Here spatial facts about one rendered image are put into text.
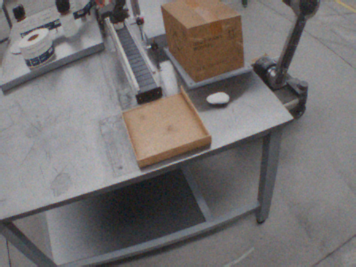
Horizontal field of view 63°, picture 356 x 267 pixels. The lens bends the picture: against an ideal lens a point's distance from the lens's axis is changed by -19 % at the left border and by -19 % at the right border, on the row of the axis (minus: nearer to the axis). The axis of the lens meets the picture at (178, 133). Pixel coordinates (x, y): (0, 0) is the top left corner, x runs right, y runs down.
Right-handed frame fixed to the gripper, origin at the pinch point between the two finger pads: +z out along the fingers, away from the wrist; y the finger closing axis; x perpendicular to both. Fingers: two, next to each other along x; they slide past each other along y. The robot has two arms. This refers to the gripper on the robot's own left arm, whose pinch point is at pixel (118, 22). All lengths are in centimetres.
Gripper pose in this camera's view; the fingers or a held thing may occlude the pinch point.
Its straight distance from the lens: 189.4
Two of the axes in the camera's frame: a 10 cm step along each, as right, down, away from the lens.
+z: -1.1, 1.5, 9.8
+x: 3.3, 9.4, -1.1
